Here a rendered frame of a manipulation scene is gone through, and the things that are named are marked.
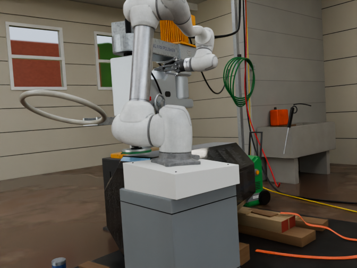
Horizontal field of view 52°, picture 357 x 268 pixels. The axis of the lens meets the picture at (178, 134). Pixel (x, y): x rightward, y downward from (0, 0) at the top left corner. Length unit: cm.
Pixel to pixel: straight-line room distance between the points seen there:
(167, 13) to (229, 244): 113
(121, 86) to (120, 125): 91
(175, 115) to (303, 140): 424
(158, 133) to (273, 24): 502
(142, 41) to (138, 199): 76
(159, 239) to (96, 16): 848
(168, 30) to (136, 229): 196
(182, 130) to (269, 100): 459
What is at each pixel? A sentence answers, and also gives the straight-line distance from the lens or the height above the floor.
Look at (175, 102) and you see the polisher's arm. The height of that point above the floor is 124.
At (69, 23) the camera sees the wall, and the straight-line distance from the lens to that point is 936.
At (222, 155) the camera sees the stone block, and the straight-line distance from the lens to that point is 309.
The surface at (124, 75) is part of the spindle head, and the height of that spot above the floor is 144.
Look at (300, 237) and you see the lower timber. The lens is 319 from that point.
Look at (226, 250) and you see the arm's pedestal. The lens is 177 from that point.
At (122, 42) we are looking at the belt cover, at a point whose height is 166.
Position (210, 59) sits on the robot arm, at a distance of 227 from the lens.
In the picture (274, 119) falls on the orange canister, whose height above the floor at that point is 97.
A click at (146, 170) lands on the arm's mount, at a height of 90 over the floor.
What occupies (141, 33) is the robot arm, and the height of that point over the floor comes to 154.
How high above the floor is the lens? 114
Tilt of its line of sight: 3 degrees down
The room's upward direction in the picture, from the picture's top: 4 degrees counter-clockwise
